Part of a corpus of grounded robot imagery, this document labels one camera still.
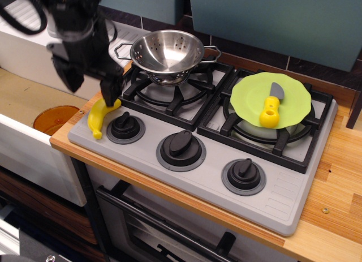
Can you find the white toy sink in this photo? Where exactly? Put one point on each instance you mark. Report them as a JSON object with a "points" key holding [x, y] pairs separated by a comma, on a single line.
{"points": [[29, 86]]}

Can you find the black stove knob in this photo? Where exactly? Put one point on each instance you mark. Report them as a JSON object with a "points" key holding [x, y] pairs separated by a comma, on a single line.
{"points": [[125, 129], [181, 151], [243, 177]]}

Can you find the yellow handled toy knife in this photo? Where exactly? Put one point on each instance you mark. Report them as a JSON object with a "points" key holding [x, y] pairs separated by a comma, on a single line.
{"points": [[270, 117]]}

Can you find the black left stove knob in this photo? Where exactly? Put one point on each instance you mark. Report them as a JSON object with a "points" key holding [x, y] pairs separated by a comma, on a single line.
{"points": [[125, 129]]}

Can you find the black middle stove knob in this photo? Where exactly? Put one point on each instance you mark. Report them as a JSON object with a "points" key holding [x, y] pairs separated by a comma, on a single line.
{"points": [[181, 151]]}

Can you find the black right burner grate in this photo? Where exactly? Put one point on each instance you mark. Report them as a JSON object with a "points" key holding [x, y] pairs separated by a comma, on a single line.
{"points": [[296, 147]]}

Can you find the black left burner grate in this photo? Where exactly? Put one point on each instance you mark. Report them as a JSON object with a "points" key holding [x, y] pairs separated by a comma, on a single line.
{"points": [[182, 105]]}

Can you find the black burner grate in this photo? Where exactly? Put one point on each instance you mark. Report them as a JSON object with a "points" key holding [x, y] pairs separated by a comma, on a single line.
{"points": [[296, 147], [182, 105]]}

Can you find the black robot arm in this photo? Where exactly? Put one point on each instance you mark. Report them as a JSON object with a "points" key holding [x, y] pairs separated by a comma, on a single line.
{"points": [[74, 18]]}

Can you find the orange plastic bowl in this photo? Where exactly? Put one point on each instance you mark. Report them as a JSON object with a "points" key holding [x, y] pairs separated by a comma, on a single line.
{"points": [[51, 120]]}

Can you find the grey toy stove top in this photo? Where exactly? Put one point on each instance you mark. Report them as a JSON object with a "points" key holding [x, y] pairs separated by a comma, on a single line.
{"points": [[277, 207]]}

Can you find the steel colander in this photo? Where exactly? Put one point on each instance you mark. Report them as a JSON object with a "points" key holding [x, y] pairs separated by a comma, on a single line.
{"points": [[168, 56]]}

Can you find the yellow toy banana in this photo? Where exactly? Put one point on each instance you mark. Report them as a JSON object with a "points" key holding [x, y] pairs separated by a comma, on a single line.
{"points": [[97, 114]]}

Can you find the black right stove knob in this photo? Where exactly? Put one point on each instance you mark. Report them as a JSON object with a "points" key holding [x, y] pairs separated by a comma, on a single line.
{"points": [[243, 177]]}

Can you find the green plate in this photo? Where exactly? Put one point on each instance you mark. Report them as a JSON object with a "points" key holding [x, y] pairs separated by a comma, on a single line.
{"points": [[248, 96]]}

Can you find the grey toy faucet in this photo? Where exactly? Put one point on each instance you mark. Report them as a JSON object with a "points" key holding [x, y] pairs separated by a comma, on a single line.
{"points": [[52, 28]]}

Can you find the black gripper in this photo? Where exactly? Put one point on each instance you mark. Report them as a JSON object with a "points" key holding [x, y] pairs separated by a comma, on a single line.
{"points": [[89, 56]]}

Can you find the toy oven door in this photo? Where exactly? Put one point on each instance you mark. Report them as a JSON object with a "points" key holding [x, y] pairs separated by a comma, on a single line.
{"points": [[162, 240]]}

